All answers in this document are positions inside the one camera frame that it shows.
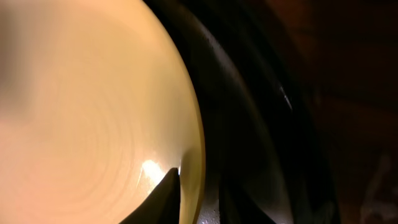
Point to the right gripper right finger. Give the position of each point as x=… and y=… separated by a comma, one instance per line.
x=236, y=207

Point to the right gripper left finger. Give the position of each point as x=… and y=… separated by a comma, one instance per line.
x=162, y=206

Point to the yellow plate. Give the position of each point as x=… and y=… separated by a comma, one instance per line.
x=96, y=107

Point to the round black tray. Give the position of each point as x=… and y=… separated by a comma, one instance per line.
x=258, y=132

